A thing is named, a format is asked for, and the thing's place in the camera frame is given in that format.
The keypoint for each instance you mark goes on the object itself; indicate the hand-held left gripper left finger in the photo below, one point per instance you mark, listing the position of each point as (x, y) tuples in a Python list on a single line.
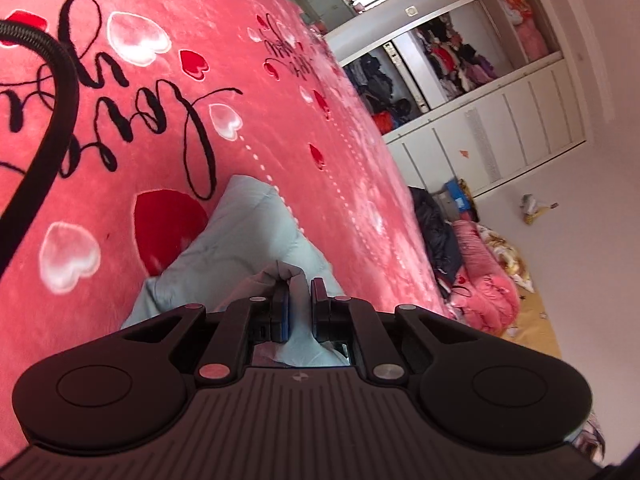
[(284, 320)]

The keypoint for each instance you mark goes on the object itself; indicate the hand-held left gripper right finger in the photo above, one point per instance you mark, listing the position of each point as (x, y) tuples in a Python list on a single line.
[(320, 315)]

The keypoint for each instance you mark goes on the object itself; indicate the light blue puffer jacket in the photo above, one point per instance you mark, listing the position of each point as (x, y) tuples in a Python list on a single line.
[(250, 230)]

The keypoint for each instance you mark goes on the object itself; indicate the black clothes pile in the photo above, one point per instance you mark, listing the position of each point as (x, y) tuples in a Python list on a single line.
[(437, 235)]

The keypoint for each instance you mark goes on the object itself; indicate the heap of dark clothes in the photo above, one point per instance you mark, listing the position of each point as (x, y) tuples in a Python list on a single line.
[(372, 80)]

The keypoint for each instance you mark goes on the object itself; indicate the stack of folded clothes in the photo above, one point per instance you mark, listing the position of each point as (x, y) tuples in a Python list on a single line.
[(460, 65)]

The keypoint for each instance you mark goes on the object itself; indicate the pink folded quilt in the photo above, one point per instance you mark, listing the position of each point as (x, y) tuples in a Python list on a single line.
[(485, 290)]

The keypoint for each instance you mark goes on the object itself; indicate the blue box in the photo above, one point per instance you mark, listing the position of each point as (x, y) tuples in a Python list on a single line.
[(457, 195)]

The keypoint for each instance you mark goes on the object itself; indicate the red heart-print bed blanket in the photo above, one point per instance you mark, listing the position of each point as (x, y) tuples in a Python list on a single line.
[(100, 285)]

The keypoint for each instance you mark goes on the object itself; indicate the small object on floor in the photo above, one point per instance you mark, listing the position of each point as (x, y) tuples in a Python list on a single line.
[(530, 205)]

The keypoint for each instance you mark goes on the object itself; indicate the white wardrobe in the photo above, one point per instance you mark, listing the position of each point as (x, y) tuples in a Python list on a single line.
[(525, 105)]

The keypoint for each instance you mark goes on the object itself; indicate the lilac floral sheet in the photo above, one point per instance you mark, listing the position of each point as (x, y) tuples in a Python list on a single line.
[(592, 440)]

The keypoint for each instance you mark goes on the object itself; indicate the pink and orange bedding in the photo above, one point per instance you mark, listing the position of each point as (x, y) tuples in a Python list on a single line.
[(530, 37)]

